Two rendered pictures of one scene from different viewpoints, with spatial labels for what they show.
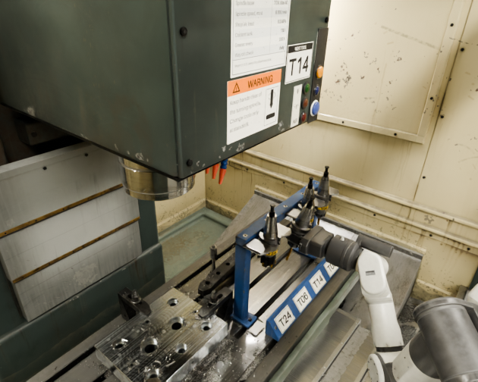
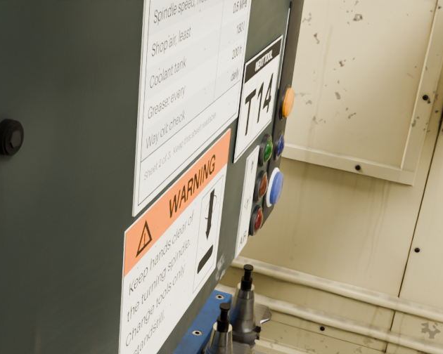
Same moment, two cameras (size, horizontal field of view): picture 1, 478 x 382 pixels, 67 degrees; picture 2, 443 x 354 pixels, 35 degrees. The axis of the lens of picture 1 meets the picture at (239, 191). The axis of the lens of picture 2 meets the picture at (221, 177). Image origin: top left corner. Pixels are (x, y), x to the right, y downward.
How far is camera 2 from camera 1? 0.32 m
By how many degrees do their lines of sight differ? 20
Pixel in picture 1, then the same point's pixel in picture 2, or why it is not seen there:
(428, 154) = (422, 204)
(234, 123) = (134, 340)
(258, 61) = (192, 132)
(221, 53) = (113, 155)
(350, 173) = (268, 248)
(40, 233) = not seen: outside the picture
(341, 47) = not seen: outside the picture
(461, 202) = not seen: outside the picture
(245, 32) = (171, 66)
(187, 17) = (19, 76)
